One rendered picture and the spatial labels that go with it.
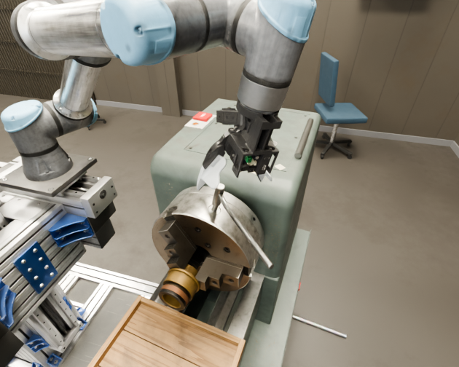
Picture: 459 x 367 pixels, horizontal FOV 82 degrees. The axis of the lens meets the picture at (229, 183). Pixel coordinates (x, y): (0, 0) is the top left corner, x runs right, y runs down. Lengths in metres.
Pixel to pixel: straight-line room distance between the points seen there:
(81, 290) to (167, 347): 1.15
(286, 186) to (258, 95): 0.39
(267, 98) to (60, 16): 0.33
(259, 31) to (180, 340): 0.79
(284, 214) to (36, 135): 0.80
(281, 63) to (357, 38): 3.35
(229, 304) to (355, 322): 1.22
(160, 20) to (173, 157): 0.58
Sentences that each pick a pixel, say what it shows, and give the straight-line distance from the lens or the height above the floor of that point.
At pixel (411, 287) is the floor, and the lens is 2.36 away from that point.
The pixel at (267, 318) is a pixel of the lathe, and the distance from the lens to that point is 1.25.
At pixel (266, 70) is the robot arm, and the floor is 1.60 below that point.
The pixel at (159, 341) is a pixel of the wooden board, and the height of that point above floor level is 0.88.
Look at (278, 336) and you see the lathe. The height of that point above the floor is 0.54.
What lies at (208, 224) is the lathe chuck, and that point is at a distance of 0.67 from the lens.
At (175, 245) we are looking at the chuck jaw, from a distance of 0.71.
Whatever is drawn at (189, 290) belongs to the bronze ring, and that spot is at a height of 1.10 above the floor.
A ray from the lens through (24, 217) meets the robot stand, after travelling 1.13.
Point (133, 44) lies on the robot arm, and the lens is 0.34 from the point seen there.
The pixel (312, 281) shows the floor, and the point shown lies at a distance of 2.10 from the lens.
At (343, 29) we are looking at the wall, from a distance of 3.71.
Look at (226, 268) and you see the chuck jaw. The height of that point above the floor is 1.10.
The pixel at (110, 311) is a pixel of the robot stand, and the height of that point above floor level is 0.21.
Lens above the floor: 1.70
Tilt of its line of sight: 38 degrees down
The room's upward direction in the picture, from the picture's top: straight up
